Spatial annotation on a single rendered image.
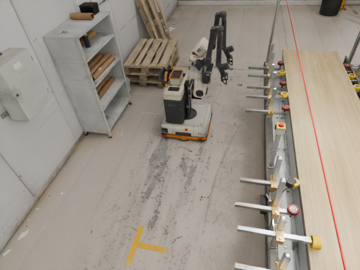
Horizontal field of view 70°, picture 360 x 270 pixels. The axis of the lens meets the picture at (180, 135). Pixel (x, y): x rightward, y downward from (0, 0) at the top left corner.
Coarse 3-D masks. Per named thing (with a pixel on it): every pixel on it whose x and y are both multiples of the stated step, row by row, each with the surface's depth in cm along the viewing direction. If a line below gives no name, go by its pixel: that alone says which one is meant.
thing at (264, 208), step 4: (236, 204) 199; (240, 204) 199; (244, 204) 198; (248, 204) 198; (252, 204) 198; (248, 208) 199; (252, 208) 197; (256, 208) 196; (260, 208) 195; (264, 208) 195; (268, 208) 194; (280, 208) 194; (280, 212) 193; (284, 212) 191
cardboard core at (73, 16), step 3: (72, 15) 327; (75, 15) 327; (78, 15) 326; (81, 15) 325; (84, 15) 324; (87, 15) 323; (90, 15) 322; (93, 15) 328; (72, 18) 330; (75, 18) 329; (78, 18) 328; (81, 18) 327; (84, 18) 326; (87, 18) 325; (90, 18) 325; (93, 18) 329
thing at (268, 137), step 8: (264, 64) 386; (264, 72) 370; (264, 80) 355; (264, 104) 320; (264, 120) 300; (264, 128) 291; (272, 128) 283; (264, 136) 283; (272, 136) 273; (264, 144) 275; (272, 144) 265; (272, 192) 223; (272, 224) 202; (272, 248) 188; (272, 256) 184; (272, 264) 181
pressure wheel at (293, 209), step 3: (291, 204) 191; (294, 204) 190; (288, 207) 189; (291, 207) 189; (294, 207) 188; (297, 207) 188; (288, 210) 188; (291, 210) 187; (294, 210) 187; (297, 210) 187; (291, 213) 187; (294, 213) 186; (297, 213) 186
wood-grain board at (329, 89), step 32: (288, 64) 341; (320, 64) 336; (288, 96) 289; (320, 96) 285; (352, 96) 281; (320, 128) 249; (352, 128) 246; (352, 160) 217; (320, 192) 197; (352, 192) 195; (320, 224) 178; (352, 224) 177; (320, 256) 163; (352, 256) 162
